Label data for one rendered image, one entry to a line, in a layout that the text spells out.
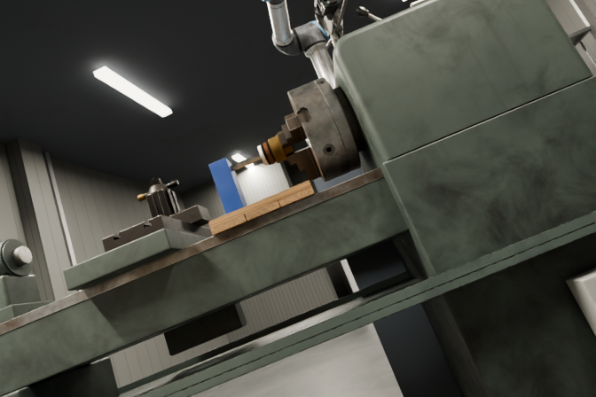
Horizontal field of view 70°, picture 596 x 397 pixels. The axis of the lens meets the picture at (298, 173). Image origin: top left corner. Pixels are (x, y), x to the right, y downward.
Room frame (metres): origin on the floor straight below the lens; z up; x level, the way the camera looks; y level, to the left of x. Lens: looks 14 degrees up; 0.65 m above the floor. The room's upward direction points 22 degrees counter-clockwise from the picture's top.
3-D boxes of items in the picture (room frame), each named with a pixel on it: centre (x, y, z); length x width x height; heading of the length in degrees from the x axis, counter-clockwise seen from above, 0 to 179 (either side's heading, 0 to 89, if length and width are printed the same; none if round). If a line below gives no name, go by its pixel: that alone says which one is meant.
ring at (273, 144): (1.31, 0.03, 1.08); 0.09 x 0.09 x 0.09; 89
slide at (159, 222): (1.33, 0.48, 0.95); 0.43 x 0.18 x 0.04; 179
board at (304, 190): (1.31, 0.12, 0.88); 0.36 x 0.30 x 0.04; 179
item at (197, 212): (1.39, 0.45, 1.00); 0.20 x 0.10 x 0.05; 89
